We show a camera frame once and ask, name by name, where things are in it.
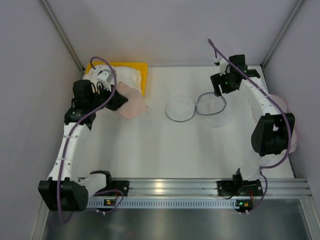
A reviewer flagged clear mesh laundry bag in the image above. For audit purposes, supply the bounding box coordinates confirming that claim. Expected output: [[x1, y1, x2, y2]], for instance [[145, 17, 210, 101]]
[[165, 92, 231, 128]]

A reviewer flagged yellow plastic bin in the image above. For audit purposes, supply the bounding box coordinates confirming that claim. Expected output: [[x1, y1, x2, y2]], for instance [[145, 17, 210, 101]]
[[85, 61, 148, 96]]

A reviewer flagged pink bra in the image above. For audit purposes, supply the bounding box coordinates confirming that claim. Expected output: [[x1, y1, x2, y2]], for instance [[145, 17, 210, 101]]
[[115, 82, 147, 120]]

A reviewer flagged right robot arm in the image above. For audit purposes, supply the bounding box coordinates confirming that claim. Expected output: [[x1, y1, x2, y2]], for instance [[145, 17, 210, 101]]
[[210, 54, 295, 181]]

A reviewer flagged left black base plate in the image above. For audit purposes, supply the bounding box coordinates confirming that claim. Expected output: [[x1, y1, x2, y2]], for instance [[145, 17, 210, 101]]
[[98, 180, 130, 197]]

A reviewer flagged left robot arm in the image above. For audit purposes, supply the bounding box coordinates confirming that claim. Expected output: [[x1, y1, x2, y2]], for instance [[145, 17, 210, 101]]
[[38, 79, 128, 212]]

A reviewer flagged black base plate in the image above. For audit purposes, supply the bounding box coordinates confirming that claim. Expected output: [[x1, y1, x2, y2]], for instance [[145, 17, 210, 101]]
[[98, 180, 130, 197], [217, 180, 264, 199]]

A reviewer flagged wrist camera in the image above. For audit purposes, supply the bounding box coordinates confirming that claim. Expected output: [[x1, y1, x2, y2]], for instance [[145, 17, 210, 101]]
[[214, 58, 229, 76], [96, 69, 113, 92]]

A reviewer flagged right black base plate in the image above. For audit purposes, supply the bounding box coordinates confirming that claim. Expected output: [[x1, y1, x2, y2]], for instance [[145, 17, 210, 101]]
[[217, 180, 264, 199]]

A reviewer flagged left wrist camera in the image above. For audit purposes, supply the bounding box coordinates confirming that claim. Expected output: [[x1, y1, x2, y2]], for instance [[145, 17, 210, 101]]
[[96, 69, 113, 92]]

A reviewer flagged slotted white cable duct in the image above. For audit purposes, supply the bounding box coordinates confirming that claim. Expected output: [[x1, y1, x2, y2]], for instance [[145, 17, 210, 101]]
[[87, 198, 252, 209]]

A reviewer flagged white bra in bin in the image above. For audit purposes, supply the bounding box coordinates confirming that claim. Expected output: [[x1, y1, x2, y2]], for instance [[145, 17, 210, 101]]
[[114, 66, 143, 94], [85, 64, 115, 85]]

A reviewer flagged left aluminium frame post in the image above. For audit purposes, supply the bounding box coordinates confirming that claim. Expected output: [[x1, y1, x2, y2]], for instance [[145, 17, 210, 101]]
[[38, 0, 85, 73]]

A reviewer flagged aluminium frame post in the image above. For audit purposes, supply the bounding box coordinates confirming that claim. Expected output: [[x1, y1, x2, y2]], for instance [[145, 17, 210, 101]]
[[260, 0, 307, 69], [38, 0, 85, 73]]

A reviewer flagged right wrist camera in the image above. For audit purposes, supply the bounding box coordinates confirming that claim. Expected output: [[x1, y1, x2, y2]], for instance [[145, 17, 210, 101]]
[[214, 58, 229, 76]]

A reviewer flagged lower pink-trimmed laundry bag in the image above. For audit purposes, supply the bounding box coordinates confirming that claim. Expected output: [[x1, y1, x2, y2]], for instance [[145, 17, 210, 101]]
[[260, 128, 298, 170]]

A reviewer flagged pink-trimmed laundry bag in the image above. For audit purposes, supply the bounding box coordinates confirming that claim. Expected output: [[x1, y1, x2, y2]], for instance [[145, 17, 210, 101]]
[[270, 94, 288, 113], [260, 128, 298, 170]]

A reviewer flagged upper pink-trimmed laundry bag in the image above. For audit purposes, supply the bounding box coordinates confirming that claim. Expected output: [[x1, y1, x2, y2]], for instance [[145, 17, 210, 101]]
[[270, 94, 288, 113]]

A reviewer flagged right aluminium frame post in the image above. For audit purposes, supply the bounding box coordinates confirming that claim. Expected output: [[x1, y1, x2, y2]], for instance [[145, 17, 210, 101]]
[[260, 0, 307, 69]]

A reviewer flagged aluminium front rail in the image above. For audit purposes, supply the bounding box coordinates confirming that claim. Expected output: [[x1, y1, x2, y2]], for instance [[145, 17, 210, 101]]
[[40, 177, 313, 199]]

